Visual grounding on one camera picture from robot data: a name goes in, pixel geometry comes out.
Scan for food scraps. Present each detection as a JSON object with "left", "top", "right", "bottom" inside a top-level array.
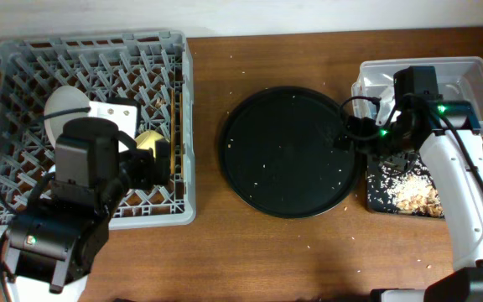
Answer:
[{"left": 369, "top": 161, "right": 444, "bottom": 218}]

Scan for yellow bowl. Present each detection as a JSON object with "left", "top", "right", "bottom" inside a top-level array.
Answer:
[{"left": 134, "top": 130, "right": 170, "bottom": 158}]

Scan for white plate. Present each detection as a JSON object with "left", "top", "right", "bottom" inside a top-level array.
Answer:
[{"left": 44, "top": 86, "right": 90, "bottom": 147}]

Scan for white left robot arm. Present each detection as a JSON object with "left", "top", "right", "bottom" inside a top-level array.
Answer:
[{"left": 0, "top": 117, "right": 170, "bottom": 301}]

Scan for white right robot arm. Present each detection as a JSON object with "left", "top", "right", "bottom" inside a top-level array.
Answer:
[{"left": 335, "top": 65, "right": 483, "bottom": 302}]

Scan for grey dishwasher rack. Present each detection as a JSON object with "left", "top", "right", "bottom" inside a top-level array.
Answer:
[{"left": 0, "top": 31, "right": 196, "bottom": 236}]

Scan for black rectangular bin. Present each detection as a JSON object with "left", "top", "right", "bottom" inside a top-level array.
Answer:
[{"left": 366, "top": 150, "right": 483, "bottom": 219}]

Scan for round black tray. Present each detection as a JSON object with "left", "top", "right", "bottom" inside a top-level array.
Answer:
[{"left": 217, "top": 86, "right": 363, "bottom": 219}]

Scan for clear plastic bin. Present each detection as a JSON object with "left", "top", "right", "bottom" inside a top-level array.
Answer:
[{"left": 351, "top": 56, "right": 483, "bottom": 129}]

